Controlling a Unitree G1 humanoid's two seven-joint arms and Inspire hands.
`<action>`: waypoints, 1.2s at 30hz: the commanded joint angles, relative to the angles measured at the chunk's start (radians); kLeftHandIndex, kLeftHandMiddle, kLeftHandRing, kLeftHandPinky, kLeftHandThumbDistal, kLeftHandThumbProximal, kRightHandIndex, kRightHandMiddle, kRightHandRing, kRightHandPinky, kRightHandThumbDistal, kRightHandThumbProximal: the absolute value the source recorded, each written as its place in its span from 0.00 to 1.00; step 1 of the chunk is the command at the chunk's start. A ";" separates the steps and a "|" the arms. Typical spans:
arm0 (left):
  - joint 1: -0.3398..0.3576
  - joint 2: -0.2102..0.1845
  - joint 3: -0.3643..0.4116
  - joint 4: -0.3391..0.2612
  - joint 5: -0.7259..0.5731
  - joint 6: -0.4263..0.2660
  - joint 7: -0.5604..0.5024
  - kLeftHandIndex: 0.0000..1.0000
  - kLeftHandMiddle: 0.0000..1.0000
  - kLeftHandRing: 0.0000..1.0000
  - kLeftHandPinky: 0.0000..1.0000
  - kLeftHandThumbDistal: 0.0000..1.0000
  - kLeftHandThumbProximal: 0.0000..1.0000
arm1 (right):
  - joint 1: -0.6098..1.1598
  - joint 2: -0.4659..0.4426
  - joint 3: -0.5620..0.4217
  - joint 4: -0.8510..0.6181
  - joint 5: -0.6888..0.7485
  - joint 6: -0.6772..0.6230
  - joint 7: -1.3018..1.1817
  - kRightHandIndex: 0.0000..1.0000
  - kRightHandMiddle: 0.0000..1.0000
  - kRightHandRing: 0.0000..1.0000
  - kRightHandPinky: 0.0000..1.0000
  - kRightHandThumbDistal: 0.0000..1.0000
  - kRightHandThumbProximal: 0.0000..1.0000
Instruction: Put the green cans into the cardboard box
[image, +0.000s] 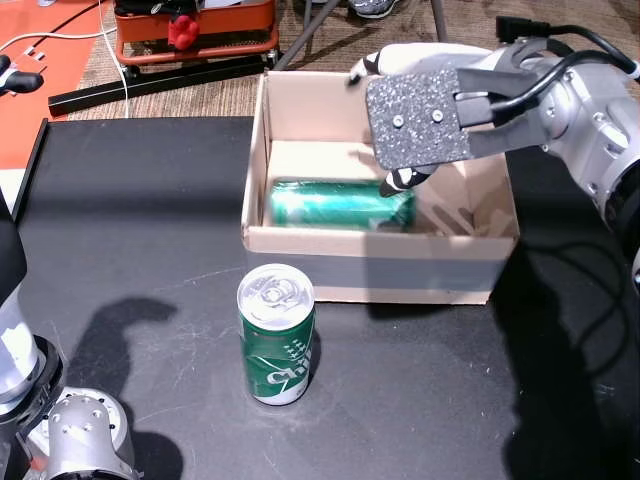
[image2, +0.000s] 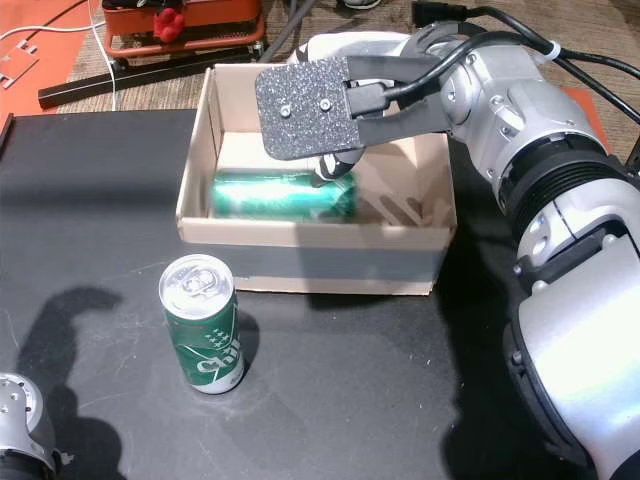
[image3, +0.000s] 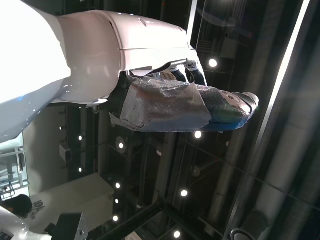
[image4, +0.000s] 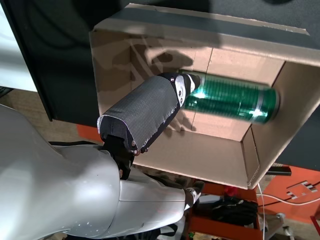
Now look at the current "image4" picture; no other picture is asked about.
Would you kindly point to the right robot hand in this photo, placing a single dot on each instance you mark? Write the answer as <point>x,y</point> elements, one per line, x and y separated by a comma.
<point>75,195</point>

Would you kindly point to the green can with white panel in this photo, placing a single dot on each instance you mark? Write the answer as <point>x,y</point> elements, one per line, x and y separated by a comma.
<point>230,100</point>

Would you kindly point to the open cardboard box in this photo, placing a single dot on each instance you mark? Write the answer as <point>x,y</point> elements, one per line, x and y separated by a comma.
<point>212,155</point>

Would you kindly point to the orange floor mat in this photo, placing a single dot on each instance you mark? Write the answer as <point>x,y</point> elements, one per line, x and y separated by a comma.
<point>87,132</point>
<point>275,186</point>

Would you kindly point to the orange equipment cart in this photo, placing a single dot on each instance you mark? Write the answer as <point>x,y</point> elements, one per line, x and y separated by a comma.
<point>212,222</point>

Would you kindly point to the red knob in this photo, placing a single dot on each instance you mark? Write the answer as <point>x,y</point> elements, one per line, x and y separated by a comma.
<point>231,191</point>

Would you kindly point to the black bag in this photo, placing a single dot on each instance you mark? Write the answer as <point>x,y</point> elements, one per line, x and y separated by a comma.
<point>235,210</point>

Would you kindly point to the black metal beam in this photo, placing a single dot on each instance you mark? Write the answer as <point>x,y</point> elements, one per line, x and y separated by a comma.
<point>282,170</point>

